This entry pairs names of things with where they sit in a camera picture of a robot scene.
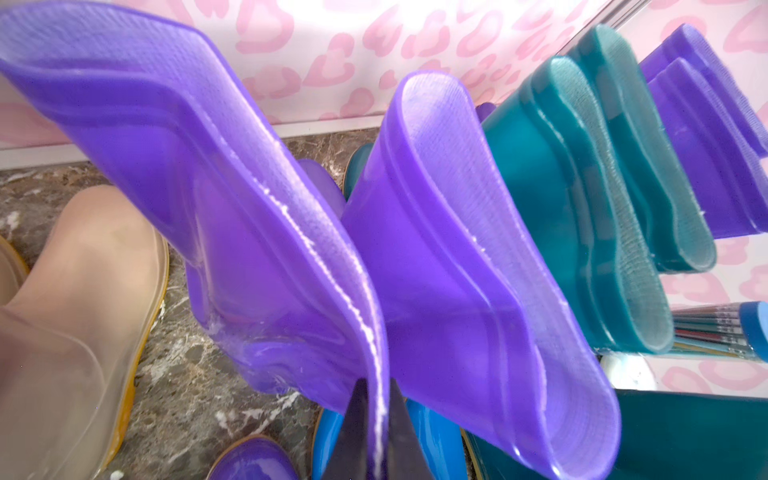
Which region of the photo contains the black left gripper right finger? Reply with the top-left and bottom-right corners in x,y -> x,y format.
386,378 -> 434,480

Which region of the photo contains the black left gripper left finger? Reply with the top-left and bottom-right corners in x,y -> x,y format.
322,379 -> 368,479

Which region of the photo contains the blue rain boot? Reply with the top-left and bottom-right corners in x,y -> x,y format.
311,400 -> 469,480

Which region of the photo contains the dark green rain boot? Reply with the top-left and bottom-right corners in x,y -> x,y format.
568,24 -> 717,274
466,385 -> 767,479
478,91 -> 673,354

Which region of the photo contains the dark green rain boot front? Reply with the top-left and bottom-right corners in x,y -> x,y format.
568,24 -> 717,274

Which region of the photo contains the blue capped clear bottle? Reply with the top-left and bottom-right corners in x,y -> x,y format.
672,301 -> 767,363

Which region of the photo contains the right aluminium corner post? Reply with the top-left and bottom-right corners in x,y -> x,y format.
556,0 -> 650,56

